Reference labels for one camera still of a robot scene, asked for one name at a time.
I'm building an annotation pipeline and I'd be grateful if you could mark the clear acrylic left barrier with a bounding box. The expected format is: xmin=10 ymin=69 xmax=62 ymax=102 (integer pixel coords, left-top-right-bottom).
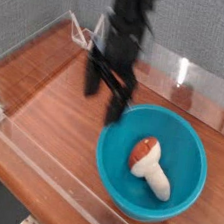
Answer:
xmin=0 ymin=10 xmax=71 ymax=60

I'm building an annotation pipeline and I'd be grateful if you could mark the plush mushroom with brown cap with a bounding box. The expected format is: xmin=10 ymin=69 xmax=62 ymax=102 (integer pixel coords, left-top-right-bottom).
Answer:
xmin=128 ymin=136 xmax=171 ymax=201

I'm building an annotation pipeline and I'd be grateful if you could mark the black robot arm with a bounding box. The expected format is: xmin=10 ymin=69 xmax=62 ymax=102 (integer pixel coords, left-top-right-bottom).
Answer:
xmin=83 ymin=0 xmax=155 ymax=126

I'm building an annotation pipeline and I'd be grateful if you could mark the clear acrylic barrier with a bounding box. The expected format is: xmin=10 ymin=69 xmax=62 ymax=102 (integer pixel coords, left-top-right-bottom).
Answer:
xmin=0 ymin=10 xmax=71 ymax=60
xmin=0 ymin=113 xmax=133 ymax=224
xmin=54 ymin=9 xmax=224 ymax=143

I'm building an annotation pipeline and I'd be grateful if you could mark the clear acrylic back barrier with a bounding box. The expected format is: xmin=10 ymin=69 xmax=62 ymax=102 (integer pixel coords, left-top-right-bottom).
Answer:
xmin=54 ymin=9 xmax=224 ymax=143

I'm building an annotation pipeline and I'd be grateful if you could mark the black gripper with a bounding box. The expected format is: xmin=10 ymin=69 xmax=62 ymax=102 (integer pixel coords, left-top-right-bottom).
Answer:
xmin=84 ymin=11 xmax=146 ymax=126

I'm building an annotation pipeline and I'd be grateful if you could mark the clear acrylic front barrier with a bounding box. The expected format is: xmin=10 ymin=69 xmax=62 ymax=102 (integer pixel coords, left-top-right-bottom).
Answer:
xmin=0 ymin=113 xmax=133 ymax=224

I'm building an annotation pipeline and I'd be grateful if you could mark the blue plastic bowl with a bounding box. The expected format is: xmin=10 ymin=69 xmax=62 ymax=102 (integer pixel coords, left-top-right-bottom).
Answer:
xmin=96 ymin=104 xmax=208 ymax=223

